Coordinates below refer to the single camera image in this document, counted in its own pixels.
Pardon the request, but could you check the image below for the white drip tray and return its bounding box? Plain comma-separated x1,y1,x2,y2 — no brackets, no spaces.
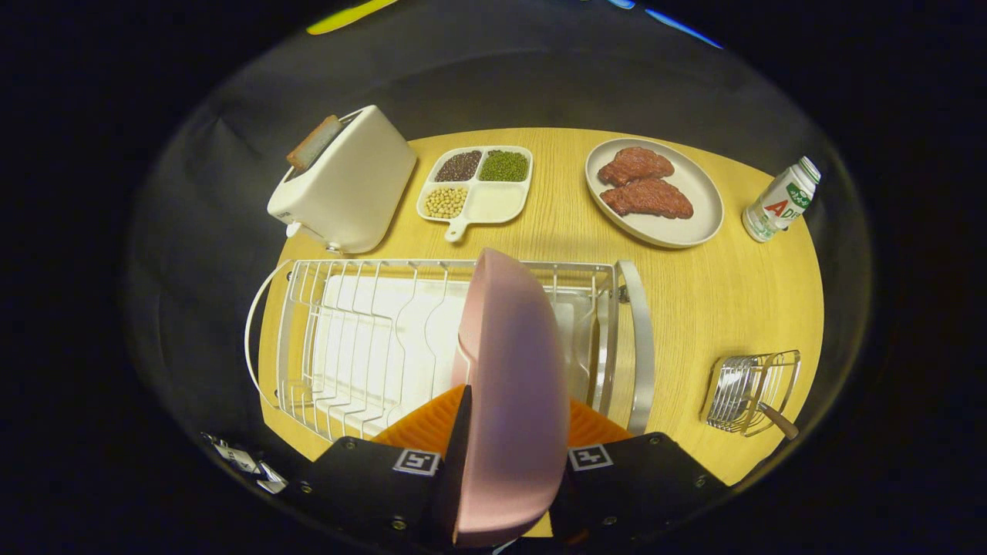
305,274,598,436

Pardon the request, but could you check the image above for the brown toast slice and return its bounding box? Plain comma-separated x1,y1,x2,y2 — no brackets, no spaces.
286,115,342,172

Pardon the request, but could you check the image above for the wooden handled metal spoon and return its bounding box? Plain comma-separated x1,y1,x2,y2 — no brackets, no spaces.
729,393,800,442

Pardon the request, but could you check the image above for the beige round plate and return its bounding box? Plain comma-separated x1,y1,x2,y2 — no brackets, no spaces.
584,137,725,249

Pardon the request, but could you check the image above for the pink plate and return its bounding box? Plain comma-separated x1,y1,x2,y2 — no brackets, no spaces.
452,247,571,548

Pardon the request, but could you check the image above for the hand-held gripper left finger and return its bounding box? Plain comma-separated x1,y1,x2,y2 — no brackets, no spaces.
287,383,473,550

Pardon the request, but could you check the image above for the pile of dark red beans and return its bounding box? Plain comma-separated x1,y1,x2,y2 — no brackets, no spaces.
434,150,483,183

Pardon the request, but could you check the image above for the brown meat slice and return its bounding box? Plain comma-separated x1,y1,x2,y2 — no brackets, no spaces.
598,146,675,187
600,179,695,220

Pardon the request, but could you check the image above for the pile of yellow soybeans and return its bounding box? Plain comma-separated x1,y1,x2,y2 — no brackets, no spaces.
424,187,468,219

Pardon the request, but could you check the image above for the white drink bottle green label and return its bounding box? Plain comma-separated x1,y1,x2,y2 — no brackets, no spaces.
742,156,822,244

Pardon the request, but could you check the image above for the white toaster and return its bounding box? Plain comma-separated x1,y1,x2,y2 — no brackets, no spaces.
267,105,418,256

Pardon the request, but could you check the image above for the pile of green beans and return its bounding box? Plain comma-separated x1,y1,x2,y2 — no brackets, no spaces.
478,150,530,183

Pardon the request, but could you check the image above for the white divided snack tray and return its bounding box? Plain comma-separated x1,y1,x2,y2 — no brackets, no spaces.
416,145,534,244

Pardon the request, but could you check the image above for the white wire dish rack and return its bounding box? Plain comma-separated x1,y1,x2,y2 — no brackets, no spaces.
244,257,657,442

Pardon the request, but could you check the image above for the metal wire basket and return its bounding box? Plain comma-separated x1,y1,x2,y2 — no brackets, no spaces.
700,350,802,438

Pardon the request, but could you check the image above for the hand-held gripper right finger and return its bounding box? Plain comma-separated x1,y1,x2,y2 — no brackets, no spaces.
549,396,731,542

